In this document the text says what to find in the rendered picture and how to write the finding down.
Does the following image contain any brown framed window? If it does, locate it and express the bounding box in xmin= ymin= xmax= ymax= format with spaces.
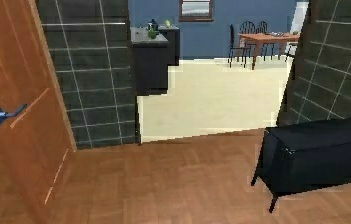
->
xmin=178 ymin=0 xmax=215 ymax=23

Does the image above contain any black chest of drawers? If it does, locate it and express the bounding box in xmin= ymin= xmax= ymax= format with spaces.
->
xmin=250 ymin=117 xmax=351 ymax=214

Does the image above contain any black dining chair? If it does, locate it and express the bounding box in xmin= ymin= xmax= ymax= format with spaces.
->
xmin=228 ymin=23 xmax=253 ymax=69
xmin=255 ymin=20 xmax=269 ymax=62
xmin=239 ymin=20 xmax=257 ymax=63

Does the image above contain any orange wooden dining table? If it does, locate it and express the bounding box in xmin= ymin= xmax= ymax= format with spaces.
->
xmin=238 ymin=31 xmax=301 ymax=71

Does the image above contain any white fridge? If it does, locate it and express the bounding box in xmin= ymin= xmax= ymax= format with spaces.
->
xmin=285 ymin=0 xmax=310 ymax=58

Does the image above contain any black kitchen counter cabinet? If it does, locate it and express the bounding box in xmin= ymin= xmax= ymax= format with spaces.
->
xmin=130 ymin=25 xmax=181 ymax=97

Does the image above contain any blue door handle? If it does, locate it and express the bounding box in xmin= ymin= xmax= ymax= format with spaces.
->
xmin=0 ymin=103 xmax=28 ymax=126

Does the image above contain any dark blue kettle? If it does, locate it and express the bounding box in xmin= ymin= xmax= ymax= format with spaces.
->
xmin=147 ymin=18 xmax=159 ymax=32

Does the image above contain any brown wooden room door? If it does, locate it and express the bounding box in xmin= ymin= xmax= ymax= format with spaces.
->
xmin=0 ymin=0 xmax=78 ymax=224

